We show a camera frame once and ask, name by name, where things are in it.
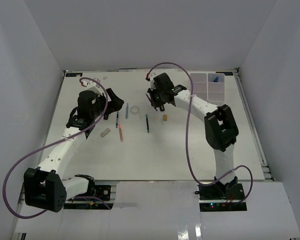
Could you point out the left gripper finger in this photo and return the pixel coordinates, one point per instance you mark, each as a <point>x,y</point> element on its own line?
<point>106,116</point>
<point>114,102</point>

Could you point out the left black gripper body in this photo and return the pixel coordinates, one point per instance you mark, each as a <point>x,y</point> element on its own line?
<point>101,102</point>

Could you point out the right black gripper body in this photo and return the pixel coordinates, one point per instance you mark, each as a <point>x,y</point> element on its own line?
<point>155,96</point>

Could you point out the green pen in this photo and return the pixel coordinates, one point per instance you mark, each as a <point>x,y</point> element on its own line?
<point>147,123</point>

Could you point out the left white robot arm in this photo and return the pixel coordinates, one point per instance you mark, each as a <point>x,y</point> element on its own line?
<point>44,186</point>

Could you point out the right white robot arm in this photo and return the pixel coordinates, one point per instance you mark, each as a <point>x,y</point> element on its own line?
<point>221,130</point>

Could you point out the light blue pen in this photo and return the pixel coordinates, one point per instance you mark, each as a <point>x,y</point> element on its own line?
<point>127,111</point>

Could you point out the blue dark pen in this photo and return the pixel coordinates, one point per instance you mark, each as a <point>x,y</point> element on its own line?
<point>117,119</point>

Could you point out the clear tape roll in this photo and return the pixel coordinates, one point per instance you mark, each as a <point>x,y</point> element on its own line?
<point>135,110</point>

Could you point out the orange pen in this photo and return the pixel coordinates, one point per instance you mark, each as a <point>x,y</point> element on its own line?
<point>120,132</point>

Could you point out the white compartment organizer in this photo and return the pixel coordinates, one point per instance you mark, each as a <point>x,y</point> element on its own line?
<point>206,89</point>

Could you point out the blue item in organizer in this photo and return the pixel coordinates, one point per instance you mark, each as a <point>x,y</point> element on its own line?
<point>216,79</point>

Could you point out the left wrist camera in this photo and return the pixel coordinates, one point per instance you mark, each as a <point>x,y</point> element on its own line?
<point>90,84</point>

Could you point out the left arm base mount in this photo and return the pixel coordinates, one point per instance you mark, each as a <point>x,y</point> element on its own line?
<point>102,198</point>

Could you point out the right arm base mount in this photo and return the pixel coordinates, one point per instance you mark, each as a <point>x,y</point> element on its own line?
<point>210,200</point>

